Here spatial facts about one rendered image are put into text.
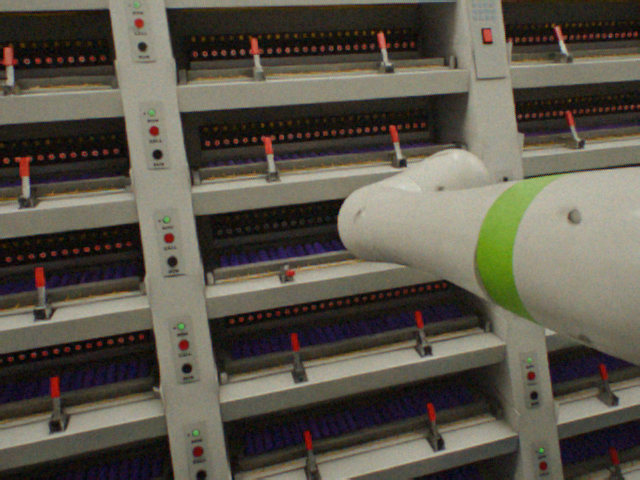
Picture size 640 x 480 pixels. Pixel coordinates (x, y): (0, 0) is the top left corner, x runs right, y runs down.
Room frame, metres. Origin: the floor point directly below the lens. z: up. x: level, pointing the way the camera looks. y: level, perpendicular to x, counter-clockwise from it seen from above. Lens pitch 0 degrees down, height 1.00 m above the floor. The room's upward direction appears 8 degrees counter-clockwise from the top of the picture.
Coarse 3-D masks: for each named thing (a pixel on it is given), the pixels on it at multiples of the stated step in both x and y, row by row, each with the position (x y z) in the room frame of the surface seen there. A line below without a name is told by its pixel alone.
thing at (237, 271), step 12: (324, 252) 1.03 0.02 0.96; (336, 252) 1.03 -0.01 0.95; (348, 252) 1.03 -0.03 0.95; (252, 264) 0.99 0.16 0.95; (264, 264) 0.99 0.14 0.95; (276, 264) 0.99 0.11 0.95; (300, 264) 1.01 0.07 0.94; (312, 264) 1.01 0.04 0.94; (336, 264) 1.01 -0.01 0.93; (216, 276) 0.97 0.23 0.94; (228, 276) 0.97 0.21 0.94; (240, 276) 0.98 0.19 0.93
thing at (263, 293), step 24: (216, 240) 1.08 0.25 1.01; (240, 240) 1.10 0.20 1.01; (264, 240) 1.11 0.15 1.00; (216, 264) 1.06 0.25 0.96; (360, 264) 1.03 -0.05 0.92; (384, 264) 1.02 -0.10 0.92; (216, 288) 0.95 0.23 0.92; (240, 288) 0.95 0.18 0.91; (264, 288) 0.94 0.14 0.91; (288, 288) 0.96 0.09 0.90; (312, 288) 0.97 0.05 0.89; (336, 288) 0.98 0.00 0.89; (360, 288) 1.00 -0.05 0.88; (384, 288) 1.01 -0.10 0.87; (216, 312) 0.93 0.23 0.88; (240, 312) 0.94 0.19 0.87
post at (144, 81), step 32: (160, 0) 0.91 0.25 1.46; (128, 32) 0.90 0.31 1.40; (160, 32) 0.91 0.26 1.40; (128, 64) 0.90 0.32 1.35; (160, 64) 0.91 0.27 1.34; (128, 96) 0.90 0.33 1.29; (160, 96) 0.91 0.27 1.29; (128, 128) 0.89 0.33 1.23; (160, 192) 0.90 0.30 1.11; (192, 224) 0.91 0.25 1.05; (160, 256) 0.90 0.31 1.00; (192, 256) 0.91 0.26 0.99; (160, 288) 0.90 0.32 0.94; (192, 288) 0.91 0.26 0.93; (160, 320) 0.90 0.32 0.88; (192, 320) 0.91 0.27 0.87; (160, 352) 0.90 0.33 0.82; (192, 384) 0.91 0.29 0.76; (192, 416) 0.90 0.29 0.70; (224, 448) 0.92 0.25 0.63
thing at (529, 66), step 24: (528, 24) 1.27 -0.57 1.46; (552, 24) 1.28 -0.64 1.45; (576, 24) 1.30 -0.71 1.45; (600, 24) 1.32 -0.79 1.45; (624, 24) 1.34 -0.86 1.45; (528, 48) 1.28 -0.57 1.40; (552, 48) 1.30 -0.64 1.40; (576, 48) 1.32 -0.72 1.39; (600, 48) 1.32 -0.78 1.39; (624, 48) 1.23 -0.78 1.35; (528, 72) 1.09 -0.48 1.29; (552, 72) 1.11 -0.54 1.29; (576, 72) 1.13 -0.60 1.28; (600, 72) 1.14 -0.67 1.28; (624, 72) 1.16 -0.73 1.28
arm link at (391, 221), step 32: (384, 192) 0.62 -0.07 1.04; (416, 192) 0.56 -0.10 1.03; (448, 192) 0.49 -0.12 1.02; (480, 192) 0.42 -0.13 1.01; (352, 224) 0.64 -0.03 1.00; (384, 224) 0.56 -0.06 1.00; (416, 224) 0.49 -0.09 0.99; (448, 224) 0.43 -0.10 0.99; (480, 224) 0.38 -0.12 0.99; (384, 256) 0.59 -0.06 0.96; (416, 256) 0.50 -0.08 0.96; (448, 256) 0.43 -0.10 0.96; (480, 288) 0.39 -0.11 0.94
